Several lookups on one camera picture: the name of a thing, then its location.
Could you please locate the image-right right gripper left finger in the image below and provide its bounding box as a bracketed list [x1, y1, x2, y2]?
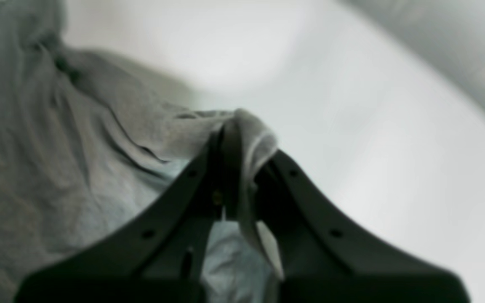
[15, 126, 242, 303]

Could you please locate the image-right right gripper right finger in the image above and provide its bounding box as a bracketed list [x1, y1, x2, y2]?
[256, 150, 470, 303]

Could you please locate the grey t-shirt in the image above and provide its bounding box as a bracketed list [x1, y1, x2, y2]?
[0, 0, 277, 303]

